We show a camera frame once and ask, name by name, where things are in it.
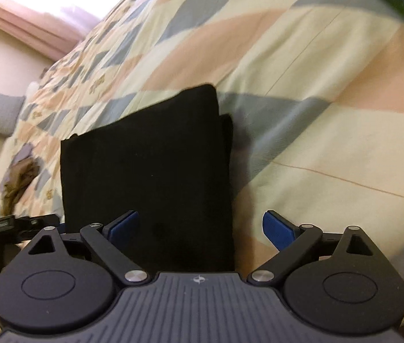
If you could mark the white quilted headboard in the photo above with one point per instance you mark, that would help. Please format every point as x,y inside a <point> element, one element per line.
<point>32,88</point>

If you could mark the black pants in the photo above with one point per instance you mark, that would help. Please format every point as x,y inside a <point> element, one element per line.
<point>144,171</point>

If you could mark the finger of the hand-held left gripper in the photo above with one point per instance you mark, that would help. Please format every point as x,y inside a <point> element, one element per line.
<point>26,225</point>

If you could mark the pink curtain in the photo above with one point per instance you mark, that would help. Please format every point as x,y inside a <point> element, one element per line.
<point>19,21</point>

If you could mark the grey pillow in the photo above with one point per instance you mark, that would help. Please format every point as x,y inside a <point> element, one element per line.
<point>0,114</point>

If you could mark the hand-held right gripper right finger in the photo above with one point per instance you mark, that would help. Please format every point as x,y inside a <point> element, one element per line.
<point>278,230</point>

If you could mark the brown garment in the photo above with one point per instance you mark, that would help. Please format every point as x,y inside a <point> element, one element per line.
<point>21,182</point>

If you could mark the diamond patterned quilt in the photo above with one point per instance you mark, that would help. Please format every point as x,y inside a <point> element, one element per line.
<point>294,96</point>

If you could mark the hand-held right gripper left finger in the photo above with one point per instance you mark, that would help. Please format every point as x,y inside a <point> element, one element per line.
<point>123,230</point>

